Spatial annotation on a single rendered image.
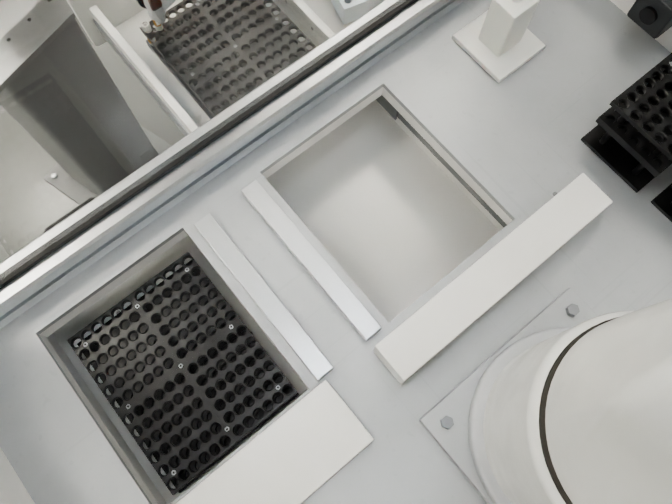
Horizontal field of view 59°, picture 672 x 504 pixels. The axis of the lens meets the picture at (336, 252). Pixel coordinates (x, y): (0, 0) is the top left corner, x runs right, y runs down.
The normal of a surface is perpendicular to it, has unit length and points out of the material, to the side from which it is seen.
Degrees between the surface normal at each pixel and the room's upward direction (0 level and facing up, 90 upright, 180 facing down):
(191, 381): 0
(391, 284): 0
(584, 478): 82
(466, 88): 0
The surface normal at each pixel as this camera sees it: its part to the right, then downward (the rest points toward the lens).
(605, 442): -0.90, 0.34
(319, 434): 0.00, -0.31
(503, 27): -0.77, 0.60
